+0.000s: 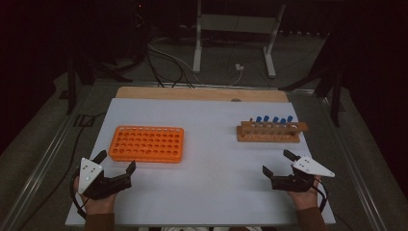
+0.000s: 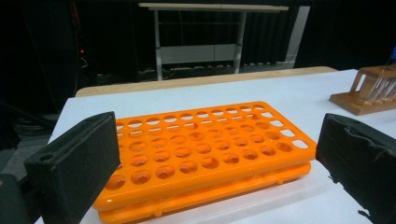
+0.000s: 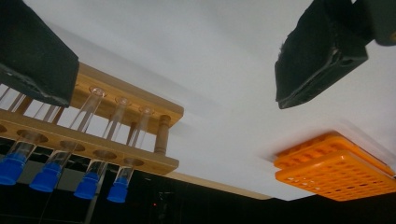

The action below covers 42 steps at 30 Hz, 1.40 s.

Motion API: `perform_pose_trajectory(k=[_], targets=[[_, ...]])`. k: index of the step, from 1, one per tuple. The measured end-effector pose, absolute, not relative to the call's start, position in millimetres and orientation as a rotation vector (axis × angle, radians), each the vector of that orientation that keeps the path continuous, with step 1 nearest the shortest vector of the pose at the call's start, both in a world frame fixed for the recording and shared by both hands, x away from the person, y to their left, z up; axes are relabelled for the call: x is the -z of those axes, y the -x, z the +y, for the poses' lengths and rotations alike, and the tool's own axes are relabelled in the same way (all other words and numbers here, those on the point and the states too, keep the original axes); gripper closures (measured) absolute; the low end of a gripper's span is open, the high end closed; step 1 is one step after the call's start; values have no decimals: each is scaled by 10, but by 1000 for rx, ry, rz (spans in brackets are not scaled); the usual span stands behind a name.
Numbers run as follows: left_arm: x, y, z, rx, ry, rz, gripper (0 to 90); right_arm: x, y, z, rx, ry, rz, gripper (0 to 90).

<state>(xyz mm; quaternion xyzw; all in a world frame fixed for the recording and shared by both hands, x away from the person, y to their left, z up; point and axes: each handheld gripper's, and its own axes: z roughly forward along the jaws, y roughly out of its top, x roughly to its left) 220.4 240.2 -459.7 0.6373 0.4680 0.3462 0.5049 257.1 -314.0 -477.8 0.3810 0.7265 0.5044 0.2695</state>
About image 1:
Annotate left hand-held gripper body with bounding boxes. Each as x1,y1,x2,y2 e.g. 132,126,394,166
78,157,133,201

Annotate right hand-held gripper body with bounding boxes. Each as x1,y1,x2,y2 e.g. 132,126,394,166
270,156,336,193

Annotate wooden test tube rack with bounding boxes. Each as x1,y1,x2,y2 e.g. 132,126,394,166
236,120,309,144

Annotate orange test tube rack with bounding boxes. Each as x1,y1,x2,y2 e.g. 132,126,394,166
108,125,186,164

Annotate person's right hand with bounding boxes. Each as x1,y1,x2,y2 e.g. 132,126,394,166
287,175,322,212

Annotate person's left hand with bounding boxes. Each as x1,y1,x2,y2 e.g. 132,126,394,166
72,175,118,216

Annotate white board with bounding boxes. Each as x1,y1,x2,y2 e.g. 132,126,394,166
64,97,337,227

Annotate black tripod stand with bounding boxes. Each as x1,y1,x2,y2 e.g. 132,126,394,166
64,52,135,116
278,30,346,128

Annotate wooden table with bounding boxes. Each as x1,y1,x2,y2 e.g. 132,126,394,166
115,86,290,104

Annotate grey metal stand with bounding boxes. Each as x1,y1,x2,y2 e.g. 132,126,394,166
191,0,287,79

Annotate left hand-held gripper cable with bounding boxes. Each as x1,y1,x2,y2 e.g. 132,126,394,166
69,168,89,221

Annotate thin black floor cable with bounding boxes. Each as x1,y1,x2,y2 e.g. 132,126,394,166
18,111,108,231

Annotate black floor socket frame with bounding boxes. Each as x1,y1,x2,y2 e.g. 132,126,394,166
72,114,96,128

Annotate metal floor rail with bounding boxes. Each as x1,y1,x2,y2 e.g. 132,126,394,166
0,86,94,231
284,89,390,231

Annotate white plug cable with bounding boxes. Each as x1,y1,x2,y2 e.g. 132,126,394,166
226,68,243,88

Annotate black floor cables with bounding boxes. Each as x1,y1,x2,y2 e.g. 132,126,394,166
144,44,195,90

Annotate white floor cable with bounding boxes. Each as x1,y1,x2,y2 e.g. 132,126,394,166
146,42,207,87

